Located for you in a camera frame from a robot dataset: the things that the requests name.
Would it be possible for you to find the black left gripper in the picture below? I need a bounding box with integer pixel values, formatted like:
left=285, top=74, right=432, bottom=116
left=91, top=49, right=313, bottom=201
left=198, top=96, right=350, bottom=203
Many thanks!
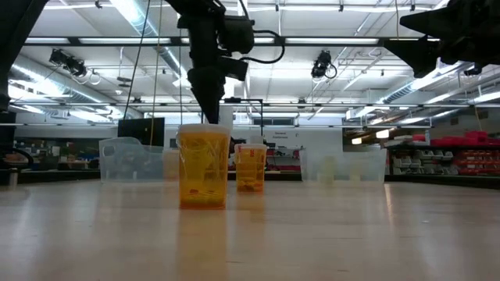
left=187, top=54, right=249, bottom=124

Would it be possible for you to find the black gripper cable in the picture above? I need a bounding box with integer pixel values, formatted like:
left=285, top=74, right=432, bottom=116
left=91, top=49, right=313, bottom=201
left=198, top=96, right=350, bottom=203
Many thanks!
left=237, top=29, right=286, bottom=66

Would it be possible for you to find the silver ceiling air duct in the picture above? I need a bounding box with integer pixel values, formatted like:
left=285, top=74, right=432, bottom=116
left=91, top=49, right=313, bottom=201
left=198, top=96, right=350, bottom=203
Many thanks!
left=111, top=0, right=204, bottom=89

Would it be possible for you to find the clear plastic bin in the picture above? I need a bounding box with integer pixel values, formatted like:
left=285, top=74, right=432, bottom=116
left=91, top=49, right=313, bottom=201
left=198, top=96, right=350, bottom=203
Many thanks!
left=98, top=136, right=180, bottom=183
left=299, top=148, right=388, bottom=183

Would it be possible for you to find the white wall sign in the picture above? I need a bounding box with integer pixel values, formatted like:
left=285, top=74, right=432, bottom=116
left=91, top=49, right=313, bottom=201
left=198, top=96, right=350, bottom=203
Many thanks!
left=267, top=128, right=344, bottom=149

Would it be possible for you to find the orange pill bottle white cap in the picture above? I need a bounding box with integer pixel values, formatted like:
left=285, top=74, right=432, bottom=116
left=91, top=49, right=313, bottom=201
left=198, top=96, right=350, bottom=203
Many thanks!
left=234, top=143, right=269, bottom=194

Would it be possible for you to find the white pillar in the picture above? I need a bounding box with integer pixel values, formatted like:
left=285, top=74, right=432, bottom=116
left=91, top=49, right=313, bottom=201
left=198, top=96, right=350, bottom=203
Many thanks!
left=218, top=105, right=235, bottom=126

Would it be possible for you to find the shelf of red storage bins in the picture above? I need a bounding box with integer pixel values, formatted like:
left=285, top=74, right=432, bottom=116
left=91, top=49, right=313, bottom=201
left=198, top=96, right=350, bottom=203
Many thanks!
left=412, top=130, right=500, bottom=176

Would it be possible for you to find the yellow hanging cable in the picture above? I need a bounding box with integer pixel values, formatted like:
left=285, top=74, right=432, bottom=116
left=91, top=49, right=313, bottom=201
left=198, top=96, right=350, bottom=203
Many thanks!
left=149, top=0, right=163, bottom=148

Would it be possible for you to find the thin black hanging cable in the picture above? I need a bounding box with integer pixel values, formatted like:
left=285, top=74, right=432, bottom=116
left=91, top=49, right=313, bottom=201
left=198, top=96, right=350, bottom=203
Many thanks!
left=178, top=27, right=184, bottom=126

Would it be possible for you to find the black monitor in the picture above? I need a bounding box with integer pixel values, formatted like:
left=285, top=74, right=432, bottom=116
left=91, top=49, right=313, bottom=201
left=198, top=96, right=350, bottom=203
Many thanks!
left=117, top=116, right=166, bottom=148

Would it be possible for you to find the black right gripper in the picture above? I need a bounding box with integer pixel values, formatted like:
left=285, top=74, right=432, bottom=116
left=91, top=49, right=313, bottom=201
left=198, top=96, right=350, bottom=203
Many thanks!
left=384, top=0, right=500, bottom=78

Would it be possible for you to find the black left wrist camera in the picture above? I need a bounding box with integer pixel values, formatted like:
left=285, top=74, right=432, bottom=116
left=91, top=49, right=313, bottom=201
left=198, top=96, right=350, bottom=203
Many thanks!
left=218, top=15, right=255, bottom=55

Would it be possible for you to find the rack of grey storage bins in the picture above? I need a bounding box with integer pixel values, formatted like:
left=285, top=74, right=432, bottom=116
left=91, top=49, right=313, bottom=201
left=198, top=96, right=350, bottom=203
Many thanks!
left=392, top=150, right=460, bottom=176

